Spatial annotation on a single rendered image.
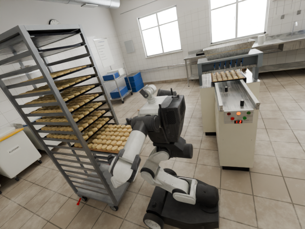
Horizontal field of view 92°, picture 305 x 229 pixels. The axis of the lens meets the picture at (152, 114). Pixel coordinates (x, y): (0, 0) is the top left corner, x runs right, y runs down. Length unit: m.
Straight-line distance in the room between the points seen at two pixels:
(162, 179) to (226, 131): 0.81
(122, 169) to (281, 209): 1.57
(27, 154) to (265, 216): 3.43
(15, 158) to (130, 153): 2.82
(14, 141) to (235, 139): 3.25
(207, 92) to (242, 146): 0.84
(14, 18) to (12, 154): 2.64
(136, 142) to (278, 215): 1.51
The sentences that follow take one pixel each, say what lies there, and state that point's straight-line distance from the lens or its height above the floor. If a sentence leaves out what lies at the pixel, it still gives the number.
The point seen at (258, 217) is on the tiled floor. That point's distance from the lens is 1.86.
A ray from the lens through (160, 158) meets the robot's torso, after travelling 1.22.
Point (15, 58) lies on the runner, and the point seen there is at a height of 1.68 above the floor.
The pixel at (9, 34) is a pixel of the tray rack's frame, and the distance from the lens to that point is 1.33.
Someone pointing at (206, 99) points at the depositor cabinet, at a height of 0.66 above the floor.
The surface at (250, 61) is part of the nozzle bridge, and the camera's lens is 2.28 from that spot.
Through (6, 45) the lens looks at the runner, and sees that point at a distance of 1.47.
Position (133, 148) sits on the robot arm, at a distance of 0.73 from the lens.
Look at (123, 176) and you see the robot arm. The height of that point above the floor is 1.07.
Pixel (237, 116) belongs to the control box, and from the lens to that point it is 1.60.
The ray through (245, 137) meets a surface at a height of 0.51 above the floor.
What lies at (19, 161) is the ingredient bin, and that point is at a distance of 3.43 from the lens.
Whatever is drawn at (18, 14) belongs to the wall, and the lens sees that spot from 4.52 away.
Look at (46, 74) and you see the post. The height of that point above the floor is 1.54.
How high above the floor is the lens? 1.58
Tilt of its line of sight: 26 degrees down
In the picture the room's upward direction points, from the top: 14 degrees counter-clockwise
